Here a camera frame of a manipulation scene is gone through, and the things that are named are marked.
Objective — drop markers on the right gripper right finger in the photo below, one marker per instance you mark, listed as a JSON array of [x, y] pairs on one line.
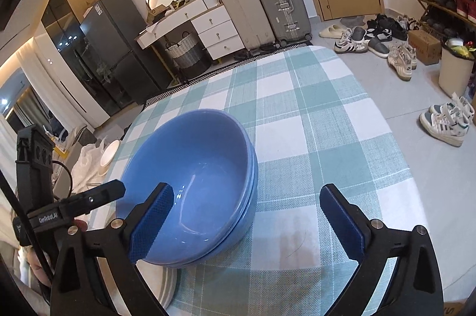
[[415, 285]]

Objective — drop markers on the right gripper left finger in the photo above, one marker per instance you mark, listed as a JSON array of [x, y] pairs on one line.
[[79, 288]]

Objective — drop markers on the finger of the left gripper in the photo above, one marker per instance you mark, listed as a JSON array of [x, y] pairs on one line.
[[83, 203]]

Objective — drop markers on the ribbed cream plate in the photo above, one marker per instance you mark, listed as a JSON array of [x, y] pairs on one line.
[[163, 282]]

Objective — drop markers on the large blue bowl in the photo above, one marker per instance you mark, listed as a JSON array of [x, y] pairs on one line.
[[209, 167]]

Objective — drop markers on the white plastic bag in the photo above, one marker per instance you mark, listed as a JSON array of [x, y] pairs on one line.
[[88, 173]]

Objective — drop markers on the small white bowl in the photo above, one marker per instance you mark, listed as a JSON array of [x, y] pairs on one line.
[[109, 153]]

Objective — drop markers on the black glass cabinet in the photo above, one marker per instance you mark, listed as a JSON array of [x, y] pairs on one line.
[[62, 21]]

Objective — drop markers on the dark grey refrigerator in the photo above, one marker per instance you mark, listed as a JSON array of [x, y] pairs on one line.
[[111, 27]]

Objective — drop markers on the woven laundry basket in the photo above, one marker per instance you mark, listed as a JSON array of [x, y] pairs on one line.
[[189, 56]]

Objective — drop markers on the white drawer cabinet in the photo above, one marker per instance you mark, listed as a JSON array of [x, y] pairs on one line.
[[217, 33]]

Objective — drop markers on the white dressing desk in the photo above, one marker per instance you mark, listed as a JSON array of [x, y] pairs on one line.
[[189, 11]]

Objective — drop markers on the white waste bin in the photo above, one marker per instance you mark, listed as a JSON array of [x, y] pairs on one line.
[[457, 62]]

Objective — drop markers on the white grey sneaker pair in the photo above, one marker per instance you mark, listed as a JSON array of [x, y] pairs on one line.
[[402, 59]]

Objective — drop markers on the small brown cardboard box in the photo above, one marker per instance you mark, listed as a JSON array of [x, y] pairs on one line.
[[428, 48]]

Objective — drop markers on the beige suitcase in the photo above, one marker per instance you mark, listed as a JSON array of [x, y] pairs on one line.
[[251, 22]]

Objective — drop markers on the beige slippers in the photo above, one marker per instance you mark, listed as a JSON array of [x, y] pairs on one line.
[[335, 31]]

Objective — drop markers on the silver aluminium suitcase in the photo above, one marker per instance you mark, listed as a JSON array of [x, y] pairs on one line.
[[289, 20]]

